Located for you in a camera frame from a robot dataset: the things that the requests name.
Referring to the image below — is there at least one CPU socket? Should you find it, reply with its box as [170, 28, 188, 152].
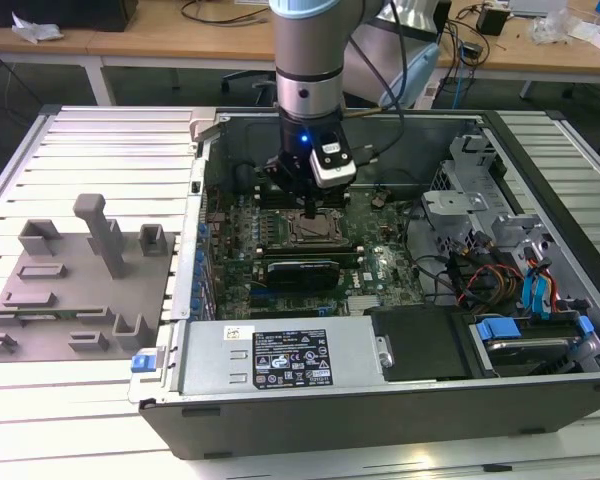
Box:
[283, 205, 347, 247]

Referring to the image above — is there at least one black round cylinder part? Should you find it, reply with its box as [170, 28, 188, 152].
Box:
[233, 162, 260, 197]

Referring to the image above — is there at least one grey case release latch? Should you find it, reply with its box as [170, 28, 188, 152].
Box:
[189, 107, 218, 147]

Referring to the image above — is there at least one black RAM slot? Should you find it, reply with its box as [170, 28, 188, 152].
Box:
[255, 242, 367, 255]
[257, 249, 369, 264]

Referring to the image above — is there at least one black graphics card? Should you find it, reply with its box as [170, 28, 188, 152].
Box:
[263, 255, 342, 292]

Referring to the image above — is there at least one green motherboard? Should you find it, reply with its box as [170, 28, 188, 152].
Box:
[202, 187, 426, 321]

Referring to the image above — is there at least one silver drive cage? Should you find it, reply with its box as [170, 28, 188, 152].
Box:
[419, 130, 600, 375]

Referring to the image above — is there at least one silver chipset heatsink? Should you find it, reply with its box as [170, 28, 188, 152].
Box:
[347, 294, 382, 317]

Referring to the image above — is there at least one wooden desk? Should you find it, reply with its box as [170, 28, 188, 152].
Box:
[0, 0, 600, 107]

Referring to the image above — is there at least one black power supply label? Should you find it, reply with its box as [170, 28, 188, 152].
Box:
[251, 328, 335, 389]

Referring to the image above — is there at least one silver power supply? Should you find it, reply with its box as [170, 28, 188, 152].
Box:
[177, 317, 392, 397]

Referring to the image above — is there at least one black plastic shroud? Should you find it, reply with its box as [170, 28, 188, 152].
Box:
[368, 305, 476, 385]

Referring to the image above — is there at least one small black box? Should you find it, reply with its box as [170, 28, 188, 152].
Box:
[476, 5, 510, 37]

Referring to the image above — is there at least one blue case latch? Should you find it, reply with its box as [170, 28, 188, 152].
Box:
[129, 348, 160, 375]

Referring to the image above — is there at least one grey parts rack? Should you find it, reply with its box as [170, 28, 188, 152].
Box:
[0, 192, 177, 365]

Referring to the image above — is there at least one blue disk carrier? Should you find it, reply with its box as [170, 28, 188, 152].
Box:
[473, 315, 525, 347]

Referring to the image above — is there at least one flat grey device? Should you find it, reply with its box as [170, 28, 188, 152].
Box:
[508, 0, 567, 15]

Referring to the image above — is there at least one clear plastic bag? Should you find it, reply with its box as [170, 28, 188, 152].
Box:
[527, 7, 574, 47]

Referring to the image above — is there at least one crumpled white paper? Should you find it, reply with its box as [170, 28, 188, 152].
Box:
[10, 12, 65, 44]

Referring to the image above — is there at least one black PC case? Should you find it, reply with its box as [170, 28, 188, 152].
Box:
[129, 107, 600, 461]

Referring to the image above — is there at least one green RAM stick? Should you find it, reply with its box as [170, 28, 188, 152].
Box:
[14, 310, 79, 321]

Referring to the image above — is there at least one hard disk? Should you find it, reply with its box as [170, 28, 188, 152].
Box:
[483, 335, 574, 376]

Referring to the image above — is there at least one white cardboard box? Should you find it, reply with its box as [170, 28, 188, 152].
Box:
[568, 19, 600, 54]

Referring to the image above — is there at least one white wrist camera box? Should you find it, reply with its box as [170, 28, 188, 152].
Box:
[308, 130, 357, 189]

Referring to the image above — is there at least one blue hanging cable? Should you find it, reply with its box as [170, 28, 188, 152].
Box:
[453, 62, 470, 109]

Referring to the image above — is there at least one coloured power wire bundle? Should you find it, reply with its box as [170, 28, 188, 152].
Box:
[457, 263, 525, 307]

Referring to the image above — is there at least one blue flat data wire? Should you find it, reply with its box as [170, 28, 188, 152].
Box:
[522, 267, 544, 321]
[537, 264, 557, 321]

